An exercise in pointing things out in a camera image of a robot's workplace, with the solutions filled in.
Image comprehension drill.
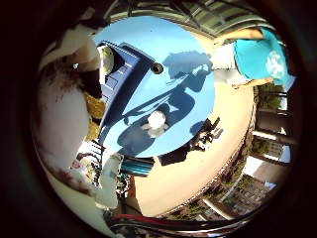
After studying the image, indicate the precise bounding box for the blue striped block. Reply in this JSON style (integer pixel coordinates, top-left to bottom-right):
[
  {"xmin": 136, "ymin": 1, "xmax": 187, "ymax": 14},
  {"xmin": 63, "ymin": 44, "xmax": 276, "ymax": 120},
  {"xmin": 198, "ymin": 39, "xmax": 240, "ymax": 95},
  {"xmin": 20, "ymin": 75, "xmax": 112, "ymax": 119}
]
[{"xmin": 120, "ymin": 156, "xmax": 156, "ymax": 177}]

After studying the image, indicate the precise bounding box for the blue plastic container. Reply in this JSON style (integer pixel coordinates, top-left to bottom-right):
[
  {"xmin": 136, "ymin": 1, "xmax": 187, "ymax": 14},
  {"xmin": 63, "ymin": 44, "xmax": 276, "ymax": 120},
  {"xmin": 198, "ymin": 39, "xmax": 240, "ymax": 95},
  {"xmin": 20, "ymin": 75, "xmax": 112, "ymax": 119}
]
[{"xmin": 96, "ymin": 40, "xmax": 157, "ymax": 135}]

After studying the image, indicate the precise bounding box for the grey windowed building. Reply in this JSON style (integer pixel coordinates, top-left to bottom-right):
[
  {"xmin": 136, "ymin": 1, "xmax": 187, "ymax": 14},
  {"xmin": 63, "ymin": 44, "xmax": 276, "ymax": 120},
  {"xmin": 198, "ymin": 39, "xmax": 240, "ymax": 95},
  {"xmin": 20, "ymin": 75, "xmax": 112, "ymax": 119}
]
[{"xmin": 227, "ymin": 174, "xmax": 276, "ymax": 214}]

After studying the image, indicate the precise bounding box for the brown spotted plush toy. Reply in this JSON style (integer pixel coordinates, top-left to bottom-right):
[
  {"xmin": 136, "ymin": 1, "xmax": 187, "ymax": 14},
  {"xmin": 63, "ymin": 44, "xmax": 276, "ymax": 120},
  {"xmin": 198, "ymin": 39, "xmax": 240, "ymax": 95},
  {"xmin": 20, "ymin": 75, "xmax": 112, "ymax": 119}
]
[{"xmin": 32, "ymin": 55, "xmax": 107, "ymax": 199}]

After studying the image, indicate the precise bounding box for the white plush toy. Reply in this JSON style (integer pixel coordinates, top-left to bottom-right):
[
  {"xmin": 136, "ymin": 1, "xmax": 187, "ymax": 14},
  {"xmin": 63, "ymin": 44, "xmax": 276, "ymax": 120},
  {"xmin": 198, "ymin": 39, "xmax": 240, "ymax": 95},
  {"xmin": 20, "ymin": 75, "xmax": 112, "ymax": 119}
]
[{"xmin": 141, "ymin": 110, "xmax": 170, "ymax": 139}]

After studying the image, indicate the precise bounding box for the person in teal shirt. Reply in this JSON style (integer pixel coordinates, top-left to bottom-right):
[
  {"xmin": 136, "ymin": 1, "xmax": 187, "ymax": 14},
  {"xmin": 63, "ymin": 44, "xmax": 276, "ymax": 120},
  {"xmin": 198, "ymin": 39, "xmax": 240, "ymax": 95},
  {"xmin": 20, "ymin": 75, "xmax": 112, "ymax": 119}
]
[{"xmin": 211, "ymin": 26, "xmax": 297, "ymax": 92}]

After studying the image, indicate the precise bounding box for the small black cylinder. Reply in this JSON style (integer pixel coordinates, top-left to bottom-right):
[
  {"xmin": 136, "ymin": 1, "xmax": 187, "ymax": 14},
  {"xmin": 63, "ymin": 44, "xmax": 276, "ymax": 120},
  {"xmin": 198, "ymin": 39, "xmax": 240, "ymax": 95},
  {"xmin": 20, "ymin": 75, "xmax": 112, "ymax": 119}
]
[{"xmin": 151, "ymin": 61, "xmax": 165, "ymax": 75}]

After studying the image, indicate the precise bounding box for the red cable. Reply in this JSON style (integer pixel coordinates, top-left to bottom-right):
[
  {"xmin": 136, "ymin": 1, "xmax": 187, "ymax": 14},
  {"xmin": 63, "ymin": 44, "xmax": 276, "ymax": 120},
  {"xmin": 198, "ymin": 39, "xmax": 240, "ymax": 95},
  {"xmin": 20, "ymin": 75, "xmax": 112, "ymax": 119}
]
[{"xmin": 111, "ymin": 212, "xmax": 191, "ymax": 228}]

